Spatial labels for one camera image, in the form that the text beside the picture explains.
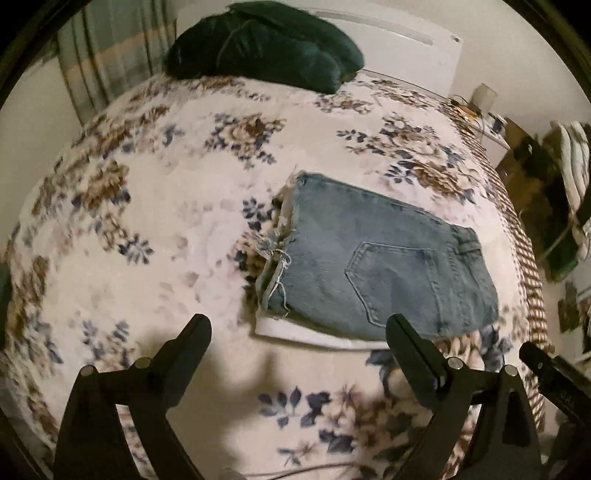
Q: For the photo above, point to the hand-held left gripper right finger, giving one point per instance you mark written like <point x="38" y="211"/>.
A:
<point x="408" y="344"/>

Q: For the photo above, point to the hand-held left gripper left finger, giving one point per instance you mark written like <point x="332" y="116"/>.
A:
<point x="191" y="339"/>

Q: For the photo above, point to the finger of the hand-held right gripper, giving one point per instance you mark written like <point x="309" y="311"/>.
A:
<point x="542" y="364"/>

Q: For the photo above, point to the blue denim pants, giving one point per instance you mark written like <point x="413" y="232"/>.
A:
<point x="369" y="263"/>

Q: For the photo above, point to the white folded cloth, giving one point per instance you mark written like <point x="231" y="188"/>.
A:
<point x="314" y="332"/>

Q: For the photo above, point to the floral blanket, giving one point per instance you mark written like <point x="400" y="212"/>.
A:
<point x="184" y="230"/>

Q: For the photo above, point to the striped hanging cloth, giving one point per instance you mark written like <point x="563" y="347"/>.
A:
<point x="575" y="170"/>

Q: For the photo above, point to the cluttered nightstand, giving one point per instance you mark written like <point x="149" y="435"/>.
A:
<point x="485" y="115"/>

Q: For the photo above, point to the striped curtain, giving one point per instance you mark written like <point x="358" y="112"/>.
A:
<point x="111" y="55"/>

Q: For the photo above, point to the white headboard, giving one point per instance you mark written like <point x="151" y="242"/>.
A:
<point x="406" y="41"/>

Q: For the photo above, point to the dark green pillow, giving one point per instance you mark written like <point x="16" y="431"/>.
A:
<point x="272" y="46"/>

